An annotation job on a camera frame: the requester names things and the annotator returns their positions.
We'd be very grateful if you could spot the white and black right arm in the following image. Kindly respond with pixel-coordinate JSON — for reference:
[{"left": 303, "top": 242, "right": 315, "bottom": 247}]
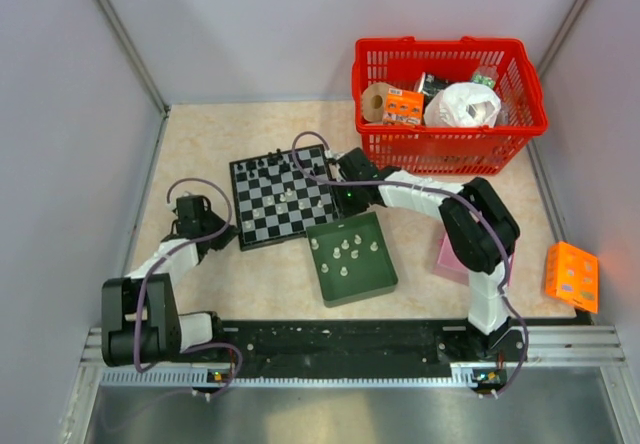
[{"left": 328, "top": 148, "right": 520, "bottom": 360}]

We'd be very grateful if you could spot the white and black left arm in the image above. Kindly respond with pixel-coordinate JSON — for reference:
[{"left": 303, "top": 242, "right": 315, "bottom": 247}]
[{"left": 101, "top": 195, "right": 238, "bottom": 367}]

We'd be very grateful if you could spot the green plastic tray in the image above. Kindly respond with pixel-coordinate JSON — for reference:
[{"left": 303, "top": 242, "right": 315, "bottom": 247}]
[{"left": 306, "top": 212, "right": 399, "bottom": 308}]

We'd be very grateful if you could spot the black and grey chessboard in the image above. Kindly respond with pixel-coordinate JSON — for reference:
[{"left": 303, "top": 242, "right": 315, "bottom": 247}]
[{"left": 229, "top": 145, "right": 340, "bottom": 251}]

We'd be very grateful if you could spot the red plastic shopping basket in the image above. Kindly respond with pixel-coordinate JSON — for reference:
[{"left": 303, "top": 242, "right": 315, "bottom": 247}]
[{"left": 352, "top": 37, "right": 549, "bottom": 175}]

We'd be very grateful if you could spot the orange box in basket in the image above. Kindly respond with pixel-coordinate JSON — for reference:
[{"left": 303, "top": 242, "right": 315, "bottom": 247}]
[{"left": 382, "top": 87, "right": 424, "bottom": 127}]

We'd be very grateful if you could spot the brown tape roll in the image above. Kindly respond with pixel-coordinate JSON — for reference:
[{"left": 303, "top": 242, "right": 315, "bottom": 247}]
[{"left": 361, "top": 82, "right": 391, "bottom": 123}]

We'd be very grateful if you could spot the pink plastic box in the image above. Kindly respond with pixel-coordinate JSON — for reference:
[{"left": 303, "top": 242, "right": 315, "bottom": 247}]
[{"left": 433, "top": 234, "right": 469, "bottom": 286}]

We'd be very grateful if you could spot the dark snack packet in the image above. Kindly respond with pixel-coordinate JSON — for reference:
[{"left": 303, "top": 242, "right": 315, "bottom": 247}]
[{"left": 414, "top": 72, "right": 452, "bottom": 98}]

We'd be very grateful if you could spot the white plastic bag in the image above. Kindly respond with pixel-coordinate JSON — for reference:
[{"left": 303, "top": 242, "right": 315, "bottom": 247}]
[{"left": 423, "top": 82, "right": 502, "bottom": 129}]

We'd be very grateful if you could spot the green patterned packet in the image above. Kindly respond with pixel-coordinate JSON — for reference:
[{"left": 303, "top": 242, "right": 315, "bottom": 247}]
[{"left": 470, "top": 66, "right": 498, "bottom": 89}]

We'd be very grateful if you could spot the orange carton box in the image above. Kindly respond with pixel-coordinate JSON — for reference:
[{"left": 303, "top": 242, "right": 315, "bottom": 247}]
[{"left": 544, "top": 241, "right": 599, "bottom": 314}]

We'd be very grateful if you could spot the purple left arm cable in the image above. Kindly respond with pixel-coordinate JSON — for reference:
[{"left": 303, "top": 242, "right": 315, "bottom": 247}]
[{"left": 132, "top": 178, "right": 245, "bottom": 398}]

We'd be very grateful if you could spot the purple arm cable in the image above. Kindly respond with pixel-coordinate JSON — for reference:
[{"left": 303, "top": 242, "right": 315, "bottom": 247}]
[
  {"left": 132, "top": 178, "right": 245, "bottom": 398},
  {"left": 291, "top": 131, "right": 530, "bottom": 398}
]

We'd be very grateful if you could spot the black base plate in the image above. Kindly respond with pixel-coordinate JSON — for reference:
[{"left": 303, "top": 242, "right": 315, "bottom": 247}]
[{"left": 217, "top": 319, "right": 524, "bottom": 379}]

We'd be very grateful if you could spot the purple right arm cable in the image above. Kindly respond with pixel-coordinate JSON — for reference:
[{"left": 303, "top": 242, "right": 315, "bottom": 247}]
[{"left": 291, "top": 131, "right": 530, "bottom": 398}]

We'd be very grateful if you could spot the aluminium frame rail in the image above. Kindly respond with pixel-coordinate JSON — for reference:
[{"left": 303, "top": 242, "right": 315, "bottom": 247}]
[{"left": 74, "top": 0, "right": 171, "bottom": 115}]

